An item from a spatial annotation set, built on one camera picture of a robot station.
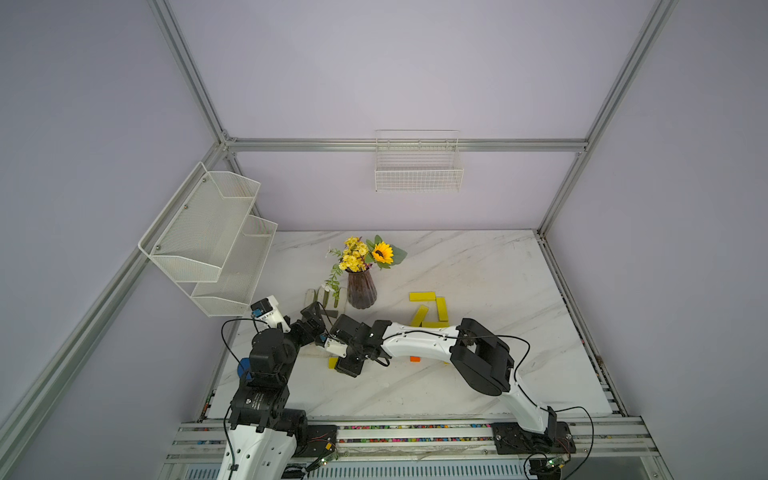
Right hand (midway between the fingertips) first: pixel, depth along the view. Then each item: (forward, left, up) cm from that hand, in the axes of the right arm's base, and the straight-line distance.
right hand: (347, 360), depth 88 cm
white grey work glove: (-1, +7, +11) cm, 13 cm away
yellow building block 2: (+14, -23, +2) cm, 27 cm away
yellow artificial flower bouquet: (+19, -5, +27) cm, 33 cm away
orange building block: (-1, -21, +2) cm, 21 cm away
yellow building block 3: (-6, -23, +33) cm, 41 cm away
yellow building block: (+22, -24, 0) cm, 33 cm away
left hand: (+4, +8, +21) cm, 23 cm away
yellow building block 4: (+16, -31, +1) cm, 35 cm away
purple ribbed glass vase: (+19, -4, +10) cm, 22 cm away
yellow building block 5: (-4, +2, +9) cm, 10 cm away
